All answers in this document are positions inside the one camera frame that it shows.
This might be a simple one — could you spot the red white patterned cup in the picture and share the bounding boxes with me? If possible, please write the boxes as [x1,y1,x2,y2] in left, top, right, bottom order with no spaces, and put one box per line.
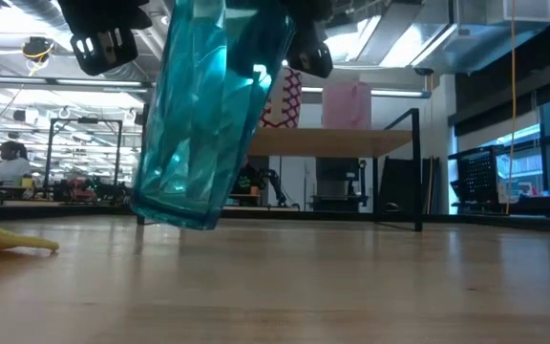
[259,66,304,129]

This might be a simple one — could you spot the pink cup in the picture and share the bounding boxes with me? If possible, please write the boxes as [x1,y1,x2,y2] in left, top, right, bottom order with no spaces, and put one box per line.
[321,79,373,131]

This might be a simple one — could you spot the teal faceted plastic cup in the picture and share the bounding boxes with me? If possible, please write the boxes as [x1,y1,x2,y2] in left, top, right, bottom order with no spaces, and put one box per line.
[130,0,297,231]

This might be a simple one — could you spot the black cart with monitor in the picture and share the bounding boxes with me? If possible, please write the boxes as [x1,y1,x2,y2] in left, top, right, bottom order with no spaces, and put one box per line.
[311,157,370,212]

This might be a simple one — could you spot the person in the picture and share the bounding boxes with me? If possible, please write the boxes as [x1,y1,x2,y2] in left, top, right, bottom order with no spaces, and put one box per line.
[0,140,33,187]
[233,155,267,207]

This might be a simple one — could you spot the black leaning panels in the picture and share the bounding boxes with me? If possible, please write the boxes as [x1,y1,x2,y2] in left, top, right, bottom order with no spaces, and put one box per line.
[378,156,441,215]

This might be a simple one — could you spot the black pegboard panel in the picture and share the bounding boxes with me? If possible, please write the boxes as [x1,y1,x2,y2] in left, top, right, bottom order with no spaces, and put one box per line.
[449,145,506,215]

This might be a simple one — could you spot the yellow ceiling cable reel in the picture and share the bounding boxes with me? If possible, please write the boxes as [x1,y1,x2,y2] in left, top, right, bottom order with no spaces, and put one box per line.
[21,36,56,77]

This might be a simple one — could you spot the black metal stand frame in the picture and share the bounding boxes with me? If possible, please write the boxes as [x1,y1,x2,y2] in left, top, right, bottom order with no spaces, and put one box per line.
[42,118,124,192]

